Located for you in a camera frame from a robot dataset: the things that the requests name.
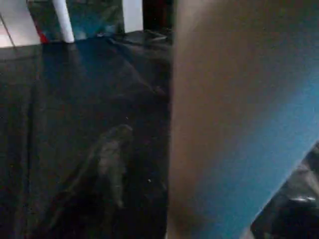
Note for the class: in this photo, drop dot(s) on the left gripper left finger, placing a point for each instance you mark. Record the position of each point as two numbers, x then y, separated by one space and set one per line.
104 174

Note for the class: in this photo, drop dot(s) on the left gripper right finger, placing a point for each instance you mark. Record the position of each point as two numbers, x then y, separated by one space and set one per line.
294 204

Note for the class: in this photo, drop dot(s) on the white plastic table leg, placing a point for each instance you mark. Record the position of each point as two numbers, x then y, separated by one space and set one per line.
64 22
236 99

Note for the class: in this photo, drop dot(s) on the black mat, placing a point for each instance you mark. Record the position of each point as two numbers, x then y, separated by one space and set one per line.
74 87

